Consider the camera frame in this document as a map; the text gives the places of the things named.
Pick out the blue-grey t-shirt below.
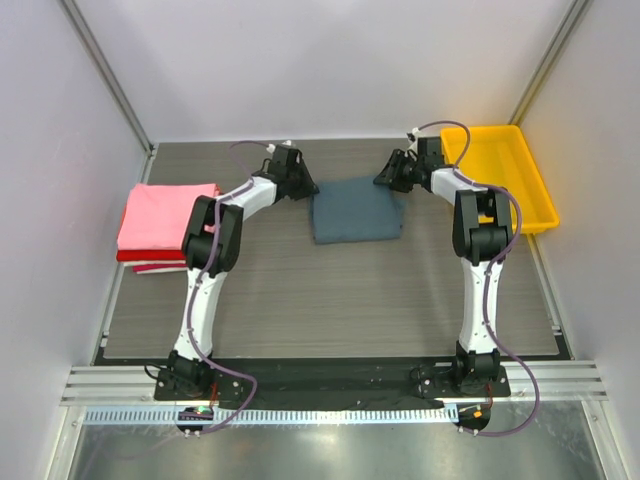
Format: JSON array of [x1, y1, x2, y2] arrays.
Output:
[[309, 176, 407, 245]]

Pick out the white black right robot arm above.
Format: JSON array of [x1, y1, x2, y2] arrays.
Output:
[[374, 134, 514, 396]]

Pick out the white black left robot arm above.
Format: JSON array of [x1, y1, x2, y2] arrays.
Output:
[[155, 141, 319, 400]]

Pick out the yellow plastic tray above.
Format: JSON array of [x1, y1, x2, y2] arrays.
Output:
[[440, 125, 560, 234]]

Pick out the red folded t-shirt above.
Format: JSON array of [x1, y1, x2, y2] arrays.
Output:
[[115, 192, 232, 263]]

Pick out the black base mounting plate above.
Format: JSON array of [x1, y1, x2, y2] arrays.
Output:
[[154, 354, 511, 408]]

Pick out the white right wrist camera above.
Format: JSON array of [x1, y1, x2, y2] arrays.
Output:
[[406, 127, 424, 145]]

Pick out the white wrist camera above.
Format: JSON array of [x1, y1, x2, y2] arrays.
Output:
[[406, 127, 424, 145], [266, 140, 295, 153]]

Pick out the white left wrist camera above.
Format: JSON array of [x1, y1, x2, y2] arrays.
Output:
[[266, 140, 295, 153]]

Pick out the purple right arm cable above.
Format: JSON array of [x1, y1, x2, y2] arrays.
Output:
[[407, 121, 541, 440]]

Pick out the right aluminium corner post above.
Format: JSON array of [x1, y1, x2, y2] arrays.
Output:
[[509, 0, 593, 126]]

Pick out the aluminium corner post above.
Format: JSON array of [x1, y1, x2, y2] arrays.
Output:
[[509, 0, 593, 126], [58, 0, 154, 157]]

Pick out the slotted grey cable duct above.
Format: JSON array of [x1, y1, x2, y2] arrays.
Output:
[[84, 405, 458, 427]]

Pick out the left aluminium corner post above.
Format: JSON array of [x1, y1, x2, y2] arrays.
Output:
[[58, 0, 154, 157]]

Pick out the aluminium frame rail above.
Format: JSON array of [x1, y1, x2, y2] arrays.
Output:
[[61, 360, 608, 405]]

